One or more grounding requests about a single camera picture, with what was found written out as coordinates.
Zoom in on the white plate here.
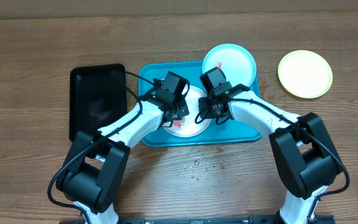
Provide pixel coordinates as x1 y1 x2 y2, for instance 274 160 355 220
165 85 211 138

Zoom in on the light blue rimmed plate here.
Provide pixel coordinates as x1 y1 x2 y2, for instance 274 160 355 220
201 44 257 87

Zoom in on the yellow-green rimmed plate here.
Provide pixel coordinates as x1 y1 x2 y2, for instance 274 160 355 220
277 50 333 99

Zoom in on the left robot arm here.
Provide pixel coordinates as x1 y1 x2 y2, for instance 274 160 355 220
47 72 190 223

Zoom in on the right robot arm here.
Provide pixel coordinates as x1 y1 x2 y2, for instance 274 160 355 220
195 68 350 223

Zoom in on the teal plastic serving tray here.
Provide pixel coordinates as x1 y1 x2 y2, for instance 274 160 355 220
139 60 262 147

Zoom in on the black plastic tray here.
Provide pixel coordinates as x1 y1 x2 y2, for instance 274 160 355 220
69 63 127 141

